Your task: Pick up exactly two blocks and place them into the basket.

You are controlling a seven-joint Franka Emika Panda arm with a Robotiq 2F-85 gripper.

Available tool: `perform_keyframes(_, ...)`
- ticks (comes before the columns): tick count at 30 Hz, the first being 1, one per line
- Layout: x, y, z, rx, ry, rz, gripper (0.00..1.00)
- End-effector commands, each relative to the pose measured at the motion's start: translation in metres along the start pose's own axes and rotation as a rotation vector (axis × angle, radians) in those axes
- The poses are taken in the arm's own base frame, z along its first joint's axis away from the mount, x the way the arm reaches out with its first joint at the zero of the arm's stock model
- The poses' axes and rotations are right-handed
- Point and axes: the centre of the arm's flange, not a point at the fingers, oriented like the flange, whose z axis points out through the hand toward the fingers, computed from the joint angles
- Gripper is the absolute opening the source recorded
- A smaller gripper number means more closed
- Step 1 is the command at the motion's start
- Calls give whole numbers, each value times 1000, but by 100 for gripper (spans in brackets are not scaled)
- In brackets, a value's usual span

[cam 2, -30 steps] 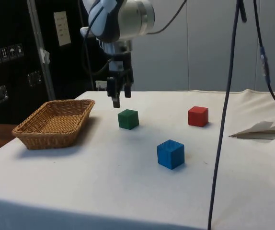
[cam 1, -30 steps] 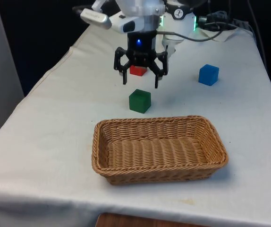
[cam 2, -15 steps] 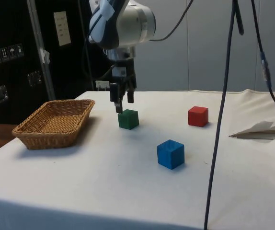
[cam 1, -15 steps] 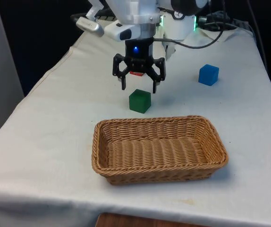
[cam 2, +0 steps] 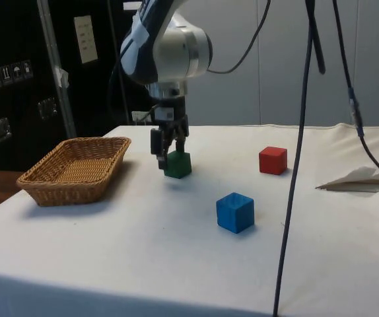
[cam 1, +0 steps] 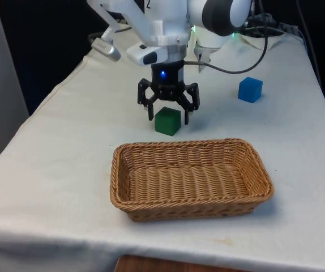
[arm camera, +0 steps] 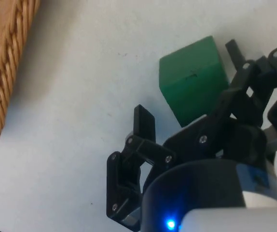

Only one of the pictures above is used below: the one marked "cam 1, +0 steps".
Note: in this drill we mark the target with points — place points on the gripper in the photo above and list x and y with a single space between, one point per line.
166 78

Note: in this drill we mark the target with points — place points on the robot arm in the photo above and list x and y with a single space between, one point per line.
168 20

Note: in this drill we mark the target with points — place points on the wicker basket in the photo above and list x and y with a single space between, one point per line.
189 181

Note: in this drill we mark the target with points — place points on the green cube block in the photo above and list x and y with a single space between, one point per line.
167 120

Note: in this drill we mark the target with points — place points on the blue cube block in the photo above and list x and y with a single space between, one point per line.
249 89

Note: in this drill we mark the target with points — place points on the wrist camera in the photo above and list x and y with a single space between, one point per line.
144 55

